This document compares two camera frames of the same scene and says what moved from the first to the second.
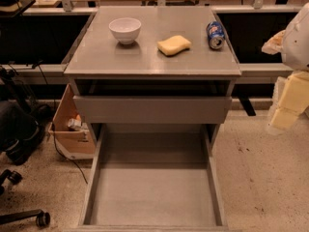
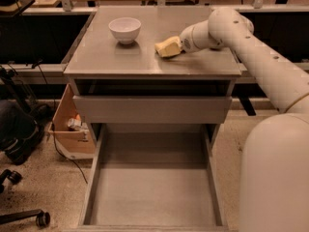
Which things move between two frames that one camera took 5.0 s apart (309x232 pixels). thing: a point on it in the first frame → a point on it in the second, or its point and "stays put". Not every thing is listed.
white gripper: (297, 47) → (186, 43)
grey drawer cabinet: (162, 68) stays put
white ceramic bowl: (126, 29) stays put
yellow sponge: (174, 45) stays put
